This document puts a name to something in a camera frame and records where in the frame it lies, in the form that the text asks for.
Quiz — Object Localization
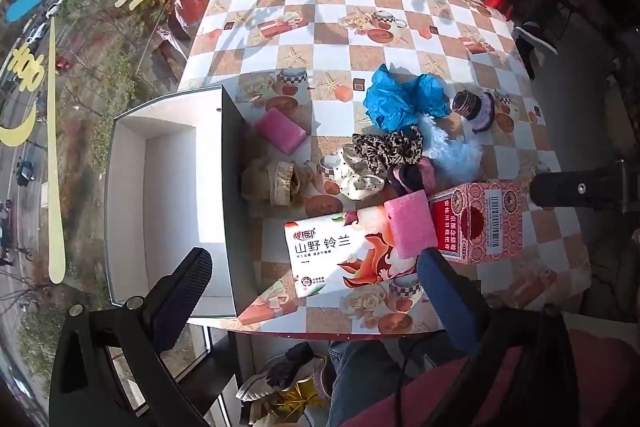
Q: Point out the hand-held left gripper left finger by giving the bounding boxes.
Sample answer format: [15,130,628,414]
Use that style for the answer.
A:
[50,248,213,427]

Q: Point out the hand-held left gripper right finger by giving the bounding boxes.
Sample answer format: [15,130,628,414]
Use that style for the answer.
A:
[417,248,576,427]

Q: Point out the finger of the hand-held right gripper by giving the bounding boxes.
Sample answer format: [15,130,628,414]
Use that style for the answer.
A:
[530,161,626,212]

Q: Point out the white box with dark outside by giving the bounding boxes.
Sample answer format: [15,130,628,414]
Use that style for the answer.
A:
[104,85,261,319]

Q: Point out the purple hair band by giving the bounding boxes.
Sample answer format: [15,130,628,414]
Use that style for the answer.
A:
[471,92,497,134]

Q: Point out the light blue fluffy scrunchie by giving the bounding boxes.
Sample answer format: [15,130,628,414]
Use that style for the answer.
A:
[414,116,484,186]

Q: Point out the pink and black scrunchie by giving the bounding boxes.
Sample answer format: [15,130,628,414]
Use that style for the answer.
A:
[384,157,439,198]

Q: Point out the beige frilled scrunchie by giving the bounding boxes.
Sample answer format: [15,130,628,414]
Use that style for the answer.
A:
[242,158,315,208]

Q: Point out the white polka dot scrunchie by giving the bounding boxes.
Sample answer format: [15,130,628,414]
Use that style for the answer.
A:
[324,144,387,200]

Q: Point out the leopard print scrunchie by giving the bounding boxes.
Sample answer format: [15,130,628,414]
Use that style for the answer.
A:
[352,125,426,176]

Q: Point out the pink sponge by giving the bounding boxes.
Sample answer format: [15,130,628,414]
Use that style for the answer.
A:
[254,109,309,156]
[384,191,454,261]

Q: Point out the blue plastic bag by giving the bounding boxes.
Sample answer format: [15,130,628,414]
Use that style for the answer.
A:
[363,64,451,134]

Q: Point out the red patterned carton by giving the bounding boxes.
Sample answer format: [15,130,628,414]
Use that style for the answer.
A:
[429,181,524,266]

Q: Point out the person's leg in jeans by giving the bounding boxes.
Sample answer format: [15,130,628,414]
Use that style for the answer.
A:
[327,339,417,427]

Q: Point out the floral tissue pack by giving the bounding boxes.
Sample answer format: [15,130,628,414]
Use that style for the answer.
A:
[284,206,437,299]

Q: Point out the grey white sneaker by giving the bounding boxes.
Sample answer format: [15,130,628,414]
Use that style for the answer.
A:
[235,341,327,404]

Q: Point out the gold foil decoration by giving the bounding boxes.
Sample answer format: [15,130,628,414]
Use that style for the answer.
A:
[270,382,327,427]

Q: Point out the person's red clothing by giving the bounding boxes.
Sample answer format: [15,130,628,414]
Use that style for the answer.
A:
[340,329,640,427]

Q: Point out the yellow window decals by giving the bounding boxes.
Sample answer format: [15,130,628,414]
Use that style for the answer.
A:
[0,0,157,286]

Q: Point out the black cable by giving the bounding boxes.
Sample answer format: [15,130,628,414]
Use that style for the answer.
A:
[394,332,433,427]

